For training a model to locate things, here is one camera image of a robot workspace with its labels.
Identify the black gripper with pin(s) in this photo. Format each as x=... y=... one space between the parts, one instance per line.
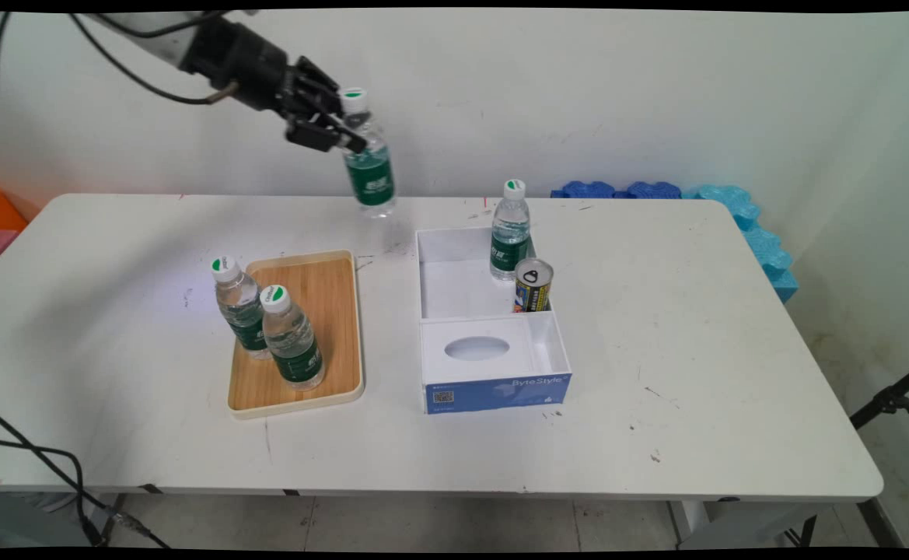
x=248 y=66

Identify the green label water bottle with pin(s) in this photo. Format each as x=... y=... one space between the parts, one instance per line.
x=295 y=350
x=510 y=245
x=244 y=319
x=370 y=175

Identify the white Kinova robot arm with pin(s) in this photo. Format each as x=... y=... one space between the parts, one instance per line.
x=151 y=35

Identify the bamboo tray with cream rim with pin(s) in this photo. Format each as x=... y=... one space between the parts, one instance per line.
x=330 y=311

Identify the yellow blue drink can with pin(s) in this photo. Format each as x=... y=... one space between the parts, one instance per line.
x=533 y=289

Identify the white blue ByteStyle box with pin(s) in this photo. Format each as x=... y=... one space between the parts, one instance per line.
x=493 y=365

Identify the light cyan foam mat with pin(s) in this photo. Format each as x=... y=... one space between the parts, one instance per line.
x=761 y=241

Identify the black tripod stand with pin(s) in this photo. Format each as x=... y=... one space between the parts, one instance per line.
x=889 y=400

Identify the black table leg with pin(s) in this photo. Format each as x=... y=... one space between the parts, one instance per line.
x=880 y=523

